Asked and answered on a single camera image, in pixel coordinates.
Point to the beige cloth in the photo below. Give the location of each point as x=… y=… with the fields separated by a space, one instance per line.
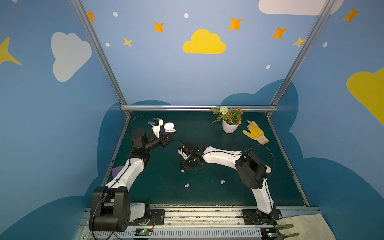
x=305 y=227

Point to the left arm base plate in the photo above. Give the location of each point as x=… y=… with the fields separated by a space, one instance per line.
x=152 y=217

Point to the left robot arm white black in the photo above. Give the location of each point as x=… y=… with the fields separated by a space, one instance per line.
x=111 y=209

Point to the pink earbud charging case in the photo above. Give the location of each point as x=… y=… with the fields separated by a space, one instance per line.
x=268 y=170

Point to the white earbud charging case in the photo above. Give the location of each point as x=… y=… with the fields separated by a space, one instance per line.
x=169 y=127

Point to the yellow work glove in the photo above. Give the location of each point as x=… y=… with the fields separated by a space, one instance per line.
x=255 y=133

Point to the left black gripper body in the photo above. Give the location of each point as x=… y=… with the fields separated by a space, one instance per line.
x=163 y=139

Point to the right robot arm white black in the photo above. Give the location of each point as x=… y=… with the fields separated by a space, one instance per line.
x=252 y=171

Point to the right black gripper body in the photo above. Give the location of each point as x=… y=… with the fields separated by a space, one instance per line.
x=188 y=162

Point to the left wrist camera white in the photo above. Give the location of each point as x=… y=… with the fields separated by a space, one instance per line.
x=156 y=125

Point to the white potted flower plant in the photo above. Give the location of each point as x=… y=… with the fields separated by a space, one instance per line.
x=231 y=118

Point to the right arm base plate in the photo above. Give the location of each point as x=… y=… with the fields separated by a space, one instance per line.
x=256 y=217

